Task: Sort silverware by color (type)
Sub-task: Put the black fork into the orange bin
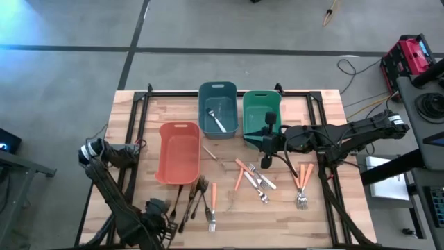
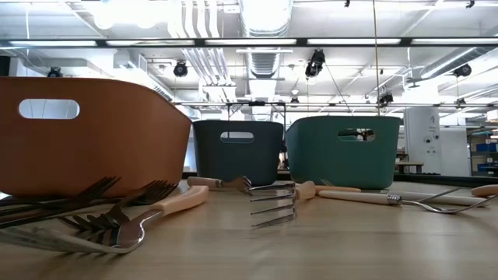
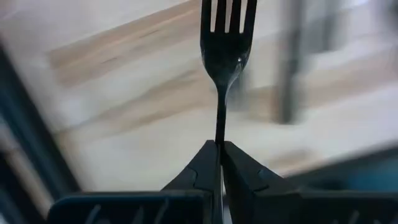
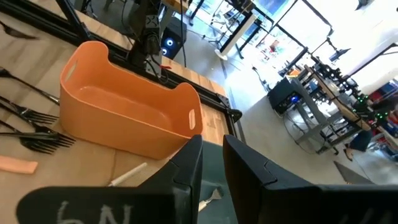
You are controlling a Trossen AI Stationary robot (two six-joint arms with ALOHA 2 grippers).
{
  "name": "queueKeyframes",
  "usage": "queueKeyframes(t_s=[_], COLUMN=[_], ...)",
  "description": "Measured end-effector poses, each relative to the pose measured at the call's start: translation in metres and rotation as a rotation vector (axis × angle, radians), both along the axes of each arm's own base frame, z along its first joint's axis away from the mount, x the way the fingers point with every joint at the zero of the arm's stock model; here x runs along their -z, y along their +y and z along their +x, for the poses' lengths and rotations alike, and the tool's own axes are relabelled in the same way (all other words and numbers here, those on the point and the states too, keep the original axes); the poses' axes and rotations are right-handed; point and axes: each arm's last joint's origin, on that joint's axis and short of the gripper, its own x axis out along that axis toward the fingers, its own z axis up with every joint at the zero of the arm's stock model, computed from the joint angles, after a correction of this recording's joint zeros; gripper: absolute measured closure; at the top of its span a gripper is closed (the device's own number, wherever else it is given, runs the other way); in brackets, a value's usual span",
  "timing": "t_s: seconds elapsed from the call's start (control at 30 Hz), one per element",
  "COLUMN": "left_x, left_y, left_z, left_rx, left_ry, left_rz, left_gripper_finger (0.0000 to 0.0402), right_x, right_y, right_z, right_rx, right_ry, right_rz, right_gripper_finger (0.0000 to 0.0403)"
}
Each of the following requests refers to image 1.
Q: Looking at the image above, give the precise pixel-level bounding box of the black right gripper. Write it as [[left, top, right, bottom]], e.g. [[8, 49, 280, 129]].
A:
[[244, 111, 286, 170]]

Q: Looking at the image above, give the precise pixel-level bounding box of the orange-handled silver fork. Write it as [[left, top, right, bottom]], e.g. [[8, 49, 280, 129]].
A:
[[290, 162, 306, 210], [300, 162, 315, 210], [298, 163, 307, 210], [234, 158, 273, 191], [207, 183, 218, 233], [227, 167, 245, 213]]

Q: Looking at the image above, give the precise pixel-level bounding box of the white-handled silver fork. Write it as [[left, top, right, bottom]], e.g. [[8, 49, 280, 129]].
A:
[[247, 162, 278, 190], [243, 170, 271, 204], [206, 107, 228, 134]]

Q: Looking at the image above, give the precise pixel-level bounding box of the green plastic bin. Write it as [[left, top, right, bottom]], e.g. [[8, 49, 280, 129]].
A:
[[241, 90, 283, 150]]

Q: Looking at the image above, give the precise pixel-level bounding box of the blue plastic bin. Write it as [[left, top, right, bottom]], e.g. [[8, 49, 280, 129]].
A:
[[198, 81, 240, 140]]

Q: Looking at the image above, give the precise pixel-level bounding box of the orange plastic bin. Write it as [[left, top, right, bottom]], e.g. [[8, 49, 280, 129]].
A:
[[155, 121, 202, 185]]

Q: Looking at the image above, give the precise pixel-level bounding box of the black metal beam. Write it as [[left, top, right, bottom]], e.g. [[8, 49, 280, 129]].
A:
[[359, 148, 427, 187]]

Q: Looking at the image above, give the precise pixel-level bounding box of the white flat box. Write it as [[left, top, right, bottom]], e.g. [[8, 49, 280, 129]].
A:
[[364, 155, 411, 202]]

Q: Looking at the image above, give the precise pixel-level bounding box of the grey metal side table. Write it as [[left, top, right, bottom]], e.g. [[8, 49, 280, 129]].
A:
[[0, 149, 58, 249]]

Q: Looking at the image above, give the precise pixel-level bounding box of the grey side desk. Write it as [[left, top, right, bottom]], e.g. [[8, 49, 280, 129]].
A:
[[396, 57, 444, 172]]

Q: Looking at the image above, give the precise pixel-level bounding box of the black monitor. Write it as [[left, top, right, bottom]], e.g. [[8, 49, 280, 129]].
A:
[[0, 127, 23, 156]]

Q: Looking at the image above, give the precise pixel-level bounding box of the red and black tool case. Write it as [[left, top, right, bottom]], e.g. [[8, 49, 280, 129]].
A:
[[379, 33, 437, 102]]

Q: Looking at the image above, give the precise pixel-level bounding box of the black round pole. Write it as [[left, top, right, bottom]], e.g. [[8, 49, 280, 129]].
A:
[[411, 58, 444, 88]]

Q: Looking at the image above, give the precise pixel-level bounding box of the dark keyboard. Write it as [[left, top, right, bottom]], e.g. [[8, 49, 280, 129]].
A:
[[425, 185, 444, 230]]

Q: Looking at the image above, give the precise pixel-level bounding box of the black metal rig frame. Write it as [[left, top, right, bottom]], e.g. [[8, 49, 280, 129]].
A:
[[74, 82, 382, 249]]

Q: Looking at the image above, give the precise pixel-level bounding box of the long yellow cable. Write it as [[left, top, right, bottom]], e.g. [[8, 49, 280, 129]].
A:
[[346, 94, 393, 121]]

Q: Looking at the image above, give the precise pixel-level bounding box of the black floor cable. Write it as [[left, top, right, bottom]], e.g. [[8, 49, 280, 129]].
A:
[[336, 58, 382, 97]]

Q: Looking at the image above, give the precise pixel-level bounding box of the yellow floor cable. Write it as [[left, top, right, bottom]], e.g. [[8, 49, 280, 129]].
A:
[[321, 0, 343, 28]]

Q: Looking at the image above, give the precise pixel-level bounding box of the coiled black cable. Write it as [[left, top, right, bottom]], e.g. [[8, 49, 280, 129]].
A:
[[414, 92, 444, 125]]

